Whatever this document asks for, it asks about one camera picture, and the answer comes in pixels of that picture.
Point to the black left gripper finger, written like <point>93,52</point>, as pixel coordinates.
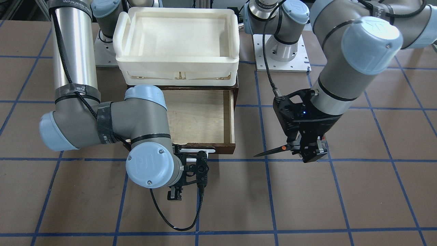
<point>295,146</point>
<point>315,150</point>

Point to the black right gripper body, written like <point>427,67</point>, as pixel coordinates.
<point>174,194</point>

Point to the dark wooden drawer cabinet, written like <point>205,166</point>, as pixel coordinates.
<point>182,83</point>

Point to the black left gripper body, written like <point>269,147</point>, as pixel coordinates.
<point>320,126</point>

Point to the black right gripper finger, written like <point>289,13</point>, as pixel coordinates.
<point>175,193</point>

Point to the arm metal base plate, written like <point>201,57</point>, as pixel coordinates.
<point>104,51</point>
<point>281,57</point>

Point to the wooden drawer with white handle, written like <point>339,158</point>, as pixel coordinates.
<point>191,119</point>

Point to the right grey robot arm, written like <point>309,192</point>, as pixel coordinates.
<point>81,119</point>

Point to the grey orange scissors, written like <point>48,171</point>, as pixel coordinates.
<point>286,147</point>

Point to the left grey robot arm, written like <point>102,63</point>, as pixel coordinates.
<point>359,39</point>

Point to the white plastic bin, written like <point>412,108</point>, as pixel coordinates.
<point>169,42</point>

